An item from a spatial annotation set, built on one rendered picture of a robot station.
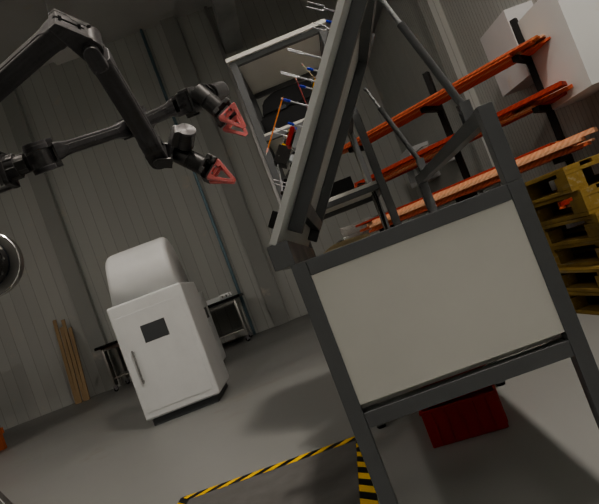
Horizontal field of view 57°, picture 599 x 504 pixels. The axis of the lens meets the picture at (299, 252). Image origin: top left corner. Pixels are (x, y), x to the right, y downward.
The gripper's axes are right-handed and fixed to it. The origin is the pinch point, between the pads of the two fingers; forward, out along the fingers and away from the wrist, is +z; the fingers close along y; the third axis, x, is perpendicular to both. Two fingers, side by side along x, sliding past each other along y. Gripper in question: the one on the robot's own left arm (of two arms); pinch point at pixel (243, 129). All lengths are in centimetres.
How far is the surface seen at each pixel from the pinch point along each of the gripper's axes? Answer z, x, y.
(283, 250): 38, 23, -23
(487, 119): 56, -32, -32
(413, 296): 70, 11, -22
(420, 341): 78, 18, -20
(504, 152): 64, -29, -31
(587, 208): 114, -110, 111
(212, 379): 5, 100, 326
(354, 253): 52, 13, -24
